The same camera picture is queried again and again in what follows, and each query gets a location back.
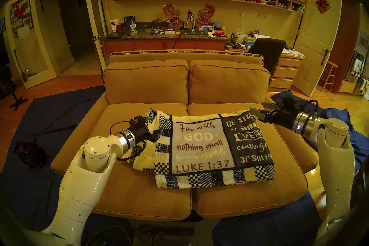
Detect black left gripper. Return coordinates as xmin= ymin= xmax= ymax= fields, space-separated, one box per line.
xmin=130 ymin=115 xmax=165 ymax=145

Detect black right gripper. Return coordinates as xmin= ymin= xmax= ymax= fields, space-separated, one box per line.
xmin=250 ymin=102 xmax=298 ymax=130

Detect printed scripture fleece blanket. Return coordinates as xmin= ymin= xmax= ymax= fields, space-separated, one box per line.
xmin=127 ymin=109 xmax=276 ymax=189

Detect wooden desk with drawers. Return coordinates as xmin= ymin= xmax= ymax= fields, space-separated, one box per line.
xmin=226 ymin=47 xmax=305 ymax=93

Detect black office chair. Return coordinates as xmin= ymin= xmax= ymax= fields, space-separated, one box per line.
xmin=248 ymin=38 xmax=287 ymax=73

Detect stack of papers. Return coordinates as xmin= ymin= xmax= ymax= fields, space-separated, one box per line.
xmin=281 ymin=47 xmax=305 ymax=58

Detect wooden stool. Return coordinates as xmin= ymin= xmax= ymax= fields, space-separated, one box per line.
xmin=319 ymin=61 xmax=338 ymax=92

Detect cream panel door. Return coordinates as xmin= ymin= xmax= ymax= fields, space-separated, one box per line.
xmin=292 ymin=0 xmax=342 ymax=97

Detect wooden counter with stone top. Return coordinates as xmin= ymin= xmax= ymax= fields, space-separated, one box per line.
xmin=99 ymin=28 xmax=228 ymax=60

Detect crumpled dark blue cloth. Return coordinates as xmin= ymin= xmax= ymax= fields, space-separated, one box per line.
xmin=271 ymin=90 xmax=369 ymax=174

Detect hanging kitchen towels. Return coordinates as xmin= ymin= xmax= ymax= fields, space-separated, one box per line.
xmin=351 ymin=58 xmax=364 ymax=76

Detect black power strip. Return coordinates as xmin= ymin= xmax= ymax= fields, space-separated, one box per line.
xmin=134 ymin=227 xmax=195 ymax=241

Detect steel microwave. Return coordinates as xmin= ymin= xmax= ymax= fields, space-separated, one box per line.
xmin=356 ymin=29 xmax=369 ymax=54

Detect red diamond door sign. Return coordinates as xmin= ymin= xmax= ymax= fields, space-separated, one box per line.
xmin=315 ymin=0 xmax=331 ymax=15

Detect white narrow open door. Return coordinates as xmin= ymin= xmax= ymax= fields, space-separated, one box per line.
xmin=83 ymin=0 xmax=106 ymax=79

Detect black and red floor device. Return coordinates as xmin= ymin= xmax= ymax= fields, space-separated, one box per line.
xmin=13 ymin=141 xmax=48 ymax=169

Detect white glass french door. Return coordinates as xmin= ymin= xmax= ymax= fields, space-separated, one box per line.
xmin=4 ymin=0 xmax=57 ymax=89

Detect black standing fan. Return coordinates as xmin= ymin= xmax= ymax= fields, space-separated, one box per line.
xmin=0 ymin=65 xmax=29 ymax=111

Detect black television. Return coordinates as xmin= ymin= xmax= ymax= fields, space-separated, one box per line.
xmin=0 ymin=34 xmax=10 ymax=67

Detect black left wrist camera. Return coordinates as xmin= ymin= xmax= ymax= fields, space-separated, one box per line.
xmin=129 ymin=115 xmax=147 ymax=128

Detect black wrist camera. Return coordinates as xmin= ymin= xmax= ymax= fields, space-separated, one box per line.
xmin=281 ymin=96 xmax=300 ymax=110
xmin=129 ymin=115 xmax=147 ymax=128

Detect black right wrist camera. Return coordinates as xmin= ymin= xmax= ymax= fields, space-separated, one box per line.
xmin=281 ymin=96 xmax=300 ymax=110

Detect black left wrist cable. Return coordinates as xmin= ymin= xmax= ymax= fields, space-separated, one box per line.
xmin=110 ymin=120 xmax=139 ymax=162

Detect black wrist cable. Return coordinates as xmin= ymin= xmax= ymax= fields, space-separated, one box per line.
xmin=298 ymin=99 xmax=319 ymax=118
xmin=110 ymin=120 xmax=139 ymax=162

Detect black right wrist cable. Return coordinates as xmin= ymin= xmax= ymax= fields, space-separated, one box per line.
xmin=298 ymin=99 xmax=319 ymax=118

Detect yellow loveseat sofa frame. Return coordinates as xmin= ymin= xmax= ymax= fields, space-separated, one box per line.
xmin=50 ymin=50 xmax=317 ymax=221

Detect red counter cable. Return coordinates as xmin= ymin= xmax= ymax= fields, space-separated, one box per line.
xmin=172 ymin=15 xmax=192 ymax=50

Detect red floor cable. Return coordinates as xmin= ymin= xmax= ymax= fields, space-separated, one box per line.
xmin=32 ymin=99 xmax=95 ymax=143

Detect steel wall oven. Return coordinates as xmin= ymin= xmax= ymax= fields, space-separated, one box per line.
xmin=344 ymin=51 xmax=369 ymax=83

